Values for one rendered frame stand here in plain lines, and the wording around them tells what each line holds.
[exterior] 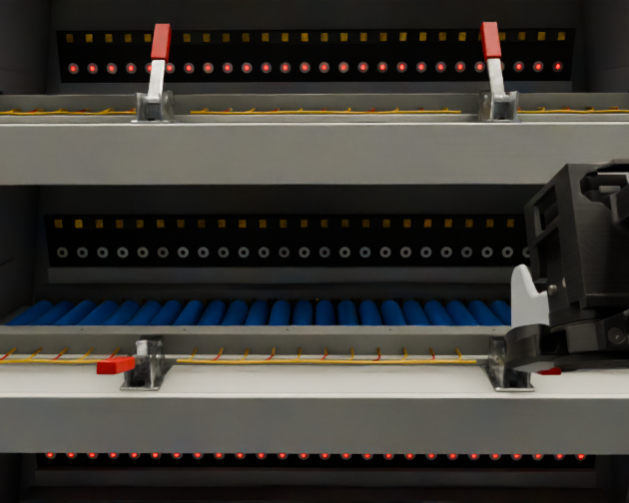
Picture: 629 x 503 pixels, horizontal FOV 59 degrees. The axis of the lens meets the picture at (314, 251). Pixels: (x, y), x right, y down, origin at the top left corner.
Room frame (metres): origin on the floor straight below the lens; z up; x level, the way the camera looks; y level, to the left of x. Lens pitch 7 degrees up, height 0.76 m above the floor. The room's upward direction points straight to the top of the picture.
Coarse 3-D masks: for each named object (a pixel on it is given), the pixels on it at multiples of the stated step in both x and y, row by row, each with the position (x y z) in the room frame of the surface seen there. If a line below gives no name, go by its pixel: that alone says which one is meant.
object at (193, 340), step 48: (0, 336) 0.44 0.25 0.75; (48, 336) 0.44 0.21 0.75; (96, 336) 0.44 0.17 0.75; (192, 336) 0.44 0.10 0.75; (240, 336) 0.44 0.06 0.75; (288, 336) 0.44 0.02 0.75; (336, 336) 0.44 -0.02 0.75; (384, 336) 0.44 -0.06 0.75; (432, 336) 0.44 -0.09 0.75; (480, 336) 0.44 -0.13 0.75
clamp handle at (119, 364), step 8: (136, 344) 0.41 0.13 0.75; (144, 344) 0.41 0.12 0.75; (144, 352) 0.41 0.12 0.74; (104, 360) 0.35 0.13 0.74; (112, 360) 0.35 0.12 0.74; (120, 360) 0.35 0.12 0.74; (128, 360) 0.36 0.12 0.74; (136, 360) 0.38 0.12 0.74; (144, 360) 0.40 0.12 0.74; (104, 368) 0.34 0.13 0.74; (112, 368) 0.34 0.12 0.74; (120, 368) 0.35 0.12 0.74; (128, 368) 0.36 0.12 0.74
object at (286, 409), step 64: (0, 320) 0.54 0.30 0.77; (0, 384) 0.42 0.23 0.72; (64, 384) 0.42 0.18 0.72; (192, 384) 0.41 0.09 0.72; (256, 384) 0.41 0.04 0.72; (320, 384) 0.41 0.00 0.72; (384, 384) 0.41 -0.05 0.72; (448, 384) 0.41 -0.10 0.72; (576, 384) 0.41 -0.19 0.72; (0, 448) 0.41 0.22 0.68; (64, 448) 0.41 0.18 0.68; (128, 448) 0.41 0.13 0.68; (192, 448) 0.41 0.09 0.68; (256, 448) 0.41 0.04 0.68; (320, 448) 0.41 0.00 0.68; (384, 448) 0.41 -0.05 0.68; (448, 448) 0.41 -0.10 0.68; (512, 448) 0.41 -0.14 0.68; (576, 448) 0.41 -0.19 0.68
